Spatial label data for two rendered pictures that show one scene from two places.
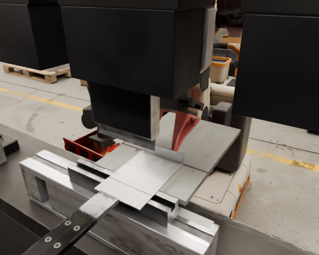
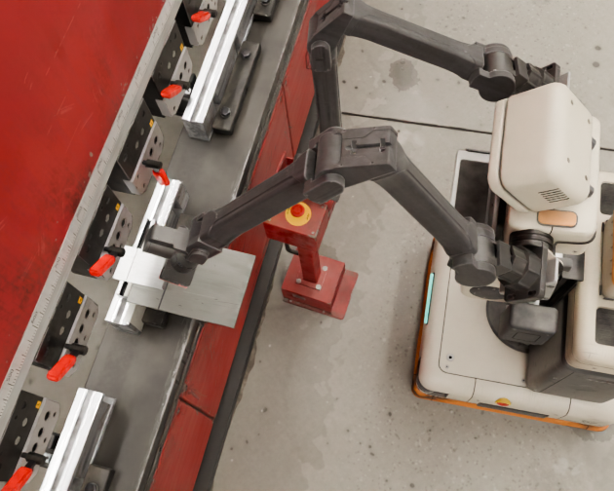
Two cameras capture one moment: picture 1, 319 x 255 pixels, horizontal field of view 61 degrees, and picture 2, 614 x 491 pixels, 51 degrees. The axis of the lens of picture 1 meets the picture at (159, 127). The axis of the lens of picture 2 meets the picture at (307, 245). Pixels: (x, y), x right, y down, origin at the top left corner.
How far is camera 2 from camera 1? 145 cm
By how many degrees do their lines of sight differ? 62
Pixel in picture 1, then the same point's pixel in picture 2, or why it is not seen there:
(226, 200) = (451, 380)
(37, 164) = (160, 190)
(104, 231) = not seen: hidden behind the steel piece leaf
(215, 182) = (490, 358)
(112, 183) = (132, 253)
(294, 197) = not seen: outside the picture
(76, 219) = not seen: hidden behind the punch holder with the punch
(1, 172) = (194, 149)
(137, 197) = (122, 273)
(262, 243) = (166, 365)
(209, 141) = (203, 303)
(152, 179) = (141, 276)
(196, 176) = (151, 302)
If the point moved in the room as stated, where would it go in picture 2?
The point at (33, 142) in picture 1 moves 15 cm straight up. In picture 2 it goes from (245, 139) to (236, 109)
